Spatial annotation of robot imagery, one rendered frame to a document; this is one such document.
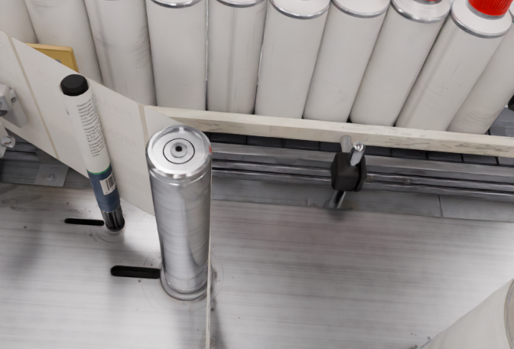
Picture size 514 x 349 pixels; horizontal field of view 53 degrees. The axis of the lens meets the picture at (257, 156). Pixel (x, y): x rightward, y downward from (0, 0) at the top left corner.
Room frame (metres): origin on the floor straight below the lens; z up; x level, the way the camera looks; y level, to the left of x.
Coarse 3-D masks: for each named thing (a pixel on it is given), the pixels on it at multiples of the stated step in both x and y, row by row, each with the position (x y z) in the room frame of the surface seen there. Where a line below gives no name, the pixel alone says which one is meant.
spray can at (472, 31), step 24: (456, 0) 0.38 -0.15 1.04; (480, 0) 0.36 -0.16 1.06; (504, 0) 0.35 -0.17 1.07; (456, 24) 0.36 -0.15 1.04; (480, 24) 0.35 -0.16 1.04; (504, 24) 0.35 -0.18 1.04; (432, 48) 0.37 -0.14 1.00; (456, 48) 0.35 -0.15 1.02; (480, 48) 0.34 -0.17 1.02; (432, 72) 0.36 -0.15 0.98; (456, 72) 0.34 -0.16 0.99; (480, 72) 0.35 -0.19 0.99; (408, 96) 0.37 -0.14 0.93; (432, 96) 0.35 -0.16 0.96; (456, 96) 0.35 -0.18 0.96; (408, 120) 0.35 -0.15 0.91; (432, 120) 0.34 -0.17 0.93
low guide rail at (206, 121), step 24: (192, 120) 0.31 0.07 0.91; (216, 120) 0.31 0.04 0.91; (240, 120) 0.32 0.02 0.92; (264, 120) 0.32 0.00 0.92; (288, 120) 0.33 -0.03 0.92; (312, 120) 0.33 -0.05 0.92; (384, 144) 0.33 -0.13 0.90; (408, 144) 0.33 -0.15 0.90; (432, 144) 0.33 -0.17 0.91; (456, 144) 0.33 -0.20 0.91; (480, 144) 0.34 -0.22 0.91; (504, 144) 0.34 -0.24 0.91
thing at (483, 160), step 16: (512, 112) 0.42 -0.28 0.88; (496, 128) 0.39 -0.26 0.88; (512, 128) 0.39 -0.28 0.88; (240, 144) 0.32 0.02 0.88; (256, 144) 0.32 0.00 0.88; (272, 144) 0.32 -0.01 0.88; (288, 144) 0.32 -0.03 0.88; (304, 144) 0.33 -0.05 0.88; (320, 144) 0.33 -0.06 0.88; (336, 144) 0.33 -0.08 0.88; (432, 160) 0.34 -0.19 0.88; (448, 160) 0.34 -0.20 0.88; (464, 160) 0.34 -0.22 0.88; (480, 160) 0.34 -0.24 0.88; (496, 160) 0.35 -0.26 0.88; (512, 160) 0.35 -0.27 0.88
